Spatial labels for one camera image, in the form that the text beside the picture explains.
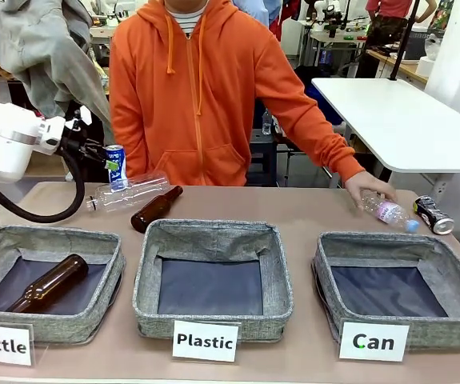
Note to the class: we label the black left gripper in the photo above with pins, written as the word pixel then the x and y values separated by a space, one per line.
pixel 75 136

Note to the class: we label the blue drink can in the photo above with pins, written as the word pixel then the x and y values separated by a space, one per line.
pixel 118 176

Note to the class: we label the small pink-label plastic bottle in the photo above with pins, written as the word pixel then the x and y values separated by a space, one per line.
pixel 389 212

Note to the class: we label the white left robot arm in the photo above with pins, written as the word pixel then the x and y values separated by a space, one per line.
pixel 5 140

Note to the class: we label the person's left forearm orange sleeve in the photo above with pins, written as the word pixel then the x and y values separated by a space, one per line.
pixel 325 140

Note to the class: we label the grey basket with Plastic sign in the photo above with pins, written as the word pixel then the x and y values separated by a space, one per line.
pixel 213 240

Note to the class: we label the grey basket with Can sign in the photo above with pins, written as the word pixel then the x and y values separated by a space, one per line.
pixel 373 248

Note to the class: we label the white Can label sign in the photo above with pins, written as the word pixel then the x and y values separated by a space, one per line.
pixel 373 342

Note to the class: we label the crushed black drink can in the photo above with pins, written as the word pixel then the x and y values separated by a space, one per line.
pixel 433 216

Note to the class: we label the person's left hand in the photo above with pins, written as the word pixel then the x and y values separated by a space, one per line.
pixel 367 185

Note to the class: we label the large clear plastic bottle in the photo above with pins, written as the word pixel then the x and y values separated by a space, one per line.
pixel 141 190

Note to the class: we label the brown glass bottle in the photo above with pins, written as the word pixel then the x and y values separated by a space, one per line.
pixel 49 284
pixel 149 214

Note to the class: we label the person's orange hoodie torso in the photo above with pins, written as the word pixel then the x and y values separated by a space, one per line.
pixel 189 100

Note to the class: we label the grey hanging jacket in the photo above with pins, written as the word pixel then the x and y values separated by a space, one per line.
pixel 33 48

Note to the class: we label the black stool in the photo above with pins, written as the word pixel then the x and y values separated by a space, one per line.
pixel 262 158

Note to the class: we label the small background water bottle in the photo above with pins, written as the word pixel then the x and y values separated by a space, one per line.
pixel 266 123

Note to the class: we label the white Plastic label sign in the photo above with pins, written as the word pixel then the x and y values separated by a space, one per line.
pixel 205 341

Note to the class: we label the white Bottle label sign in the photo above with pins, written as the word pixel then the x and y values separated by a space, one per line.
pixel 1 344

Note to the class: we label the white side table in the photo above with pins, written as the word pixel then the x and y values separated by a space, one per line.
pixel 393 120

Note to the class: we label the background person red shirt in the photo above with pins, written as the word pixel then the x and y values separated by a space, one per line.
pixel 385 24

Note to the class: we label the black vertical pole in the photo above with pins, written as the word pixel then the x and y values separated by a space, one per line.
pixel 403 44

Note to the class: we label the white paper roll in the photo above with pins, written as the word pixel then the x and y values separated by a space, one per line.
pixel 426 67

